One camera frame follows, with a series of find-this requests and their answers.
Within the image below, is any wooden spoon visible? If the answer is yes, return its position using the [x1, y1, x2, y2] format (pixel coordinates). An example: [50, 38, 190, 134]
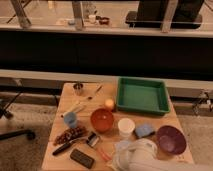
[61, 101, 85, 117]

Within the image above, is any small silver black box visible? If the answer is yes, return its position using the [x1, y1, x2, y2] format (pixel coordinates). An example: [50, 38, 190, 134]
[86, 132, 100, 148]

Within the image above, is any white paper cup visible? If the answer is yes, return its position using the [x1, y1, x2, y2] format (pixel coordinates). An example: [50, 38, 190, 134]
[118, 118, 135, 138]

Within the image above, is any blue sponge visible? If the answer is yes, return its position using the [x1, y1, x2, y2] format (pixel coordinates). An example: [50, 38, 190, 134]
[135, 124, 155, 138]

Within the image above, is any light blue cloth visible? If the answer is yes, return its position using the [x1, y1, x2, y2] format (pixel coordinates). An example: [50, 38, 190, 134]
[115, 140, 131, 152]

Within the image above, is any bunch of brown grapes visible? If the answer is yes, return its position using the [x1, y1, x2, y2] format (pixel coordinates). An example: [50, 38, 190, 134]
[54, 126, 87, 145]

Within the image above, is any red bowl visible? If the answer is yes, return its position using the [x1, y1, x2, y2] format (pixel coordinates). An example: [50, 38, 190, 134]
[90, 108, 114, 133]

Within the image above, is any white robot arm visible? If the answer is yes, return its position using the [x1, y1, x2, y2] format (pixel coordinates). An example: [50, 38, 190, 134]
[111, 139, 213, 171]

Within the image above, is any green plastic tray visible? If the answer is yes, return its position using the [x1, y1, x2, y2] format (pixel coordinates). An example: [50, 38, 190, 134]
[116, 77, 170, 116]

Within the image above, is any yellow orange fruit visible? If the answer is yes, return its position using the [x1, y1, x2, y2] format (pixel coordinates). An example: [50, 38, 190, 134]
[104, 99, 115, 111]

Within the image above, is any orange pepper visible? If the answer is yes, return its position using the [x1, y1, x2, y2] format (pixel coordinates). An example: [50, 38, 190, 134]
[97, 148, 112, 162]

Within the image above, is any black office chair base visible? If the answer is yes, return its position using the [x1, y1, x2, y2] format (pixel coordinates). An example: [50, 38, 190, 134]
[0, 91, 37, 141]

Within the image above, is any black rectangular block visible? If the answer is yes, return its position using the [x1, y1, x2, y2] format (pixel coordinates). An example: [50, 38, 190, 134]
[70, 149, 95, 169]

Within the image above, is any small blue cup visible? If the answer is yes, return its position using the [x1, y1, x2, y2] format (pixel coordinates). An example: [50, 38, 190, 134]
[64, 112, 77, 128]

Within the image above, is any small metal cup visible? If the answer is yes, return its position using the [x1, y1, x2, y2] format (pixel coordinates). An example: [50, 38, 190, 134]
[73, 82, 83, 96]

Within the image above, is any purple bowl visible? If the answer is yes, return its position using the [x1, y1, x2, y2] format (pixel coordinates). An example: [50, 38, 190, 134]
[156, 125, 187, 155]

